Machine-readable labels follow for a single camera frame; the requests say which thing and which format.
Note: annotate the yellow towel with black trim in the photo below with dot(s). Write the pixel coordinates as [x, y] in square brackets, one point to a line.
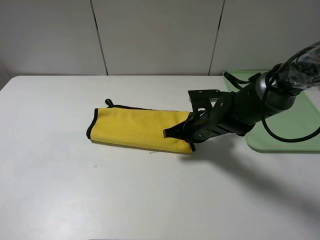
[135, 127]

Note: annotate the light green tray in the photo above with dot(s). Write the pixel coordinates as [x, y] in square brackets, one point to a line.
[300, 120]

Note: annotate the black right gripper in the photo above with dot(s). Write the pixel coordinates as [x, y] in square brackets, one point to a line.
[197, 129]

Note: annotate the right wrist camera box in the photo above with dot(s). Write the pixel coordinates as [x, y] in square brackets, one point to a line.
[203, 99]

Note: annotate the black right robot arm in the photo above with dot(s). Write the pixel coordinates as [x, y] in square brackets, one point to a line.
[216, 113]

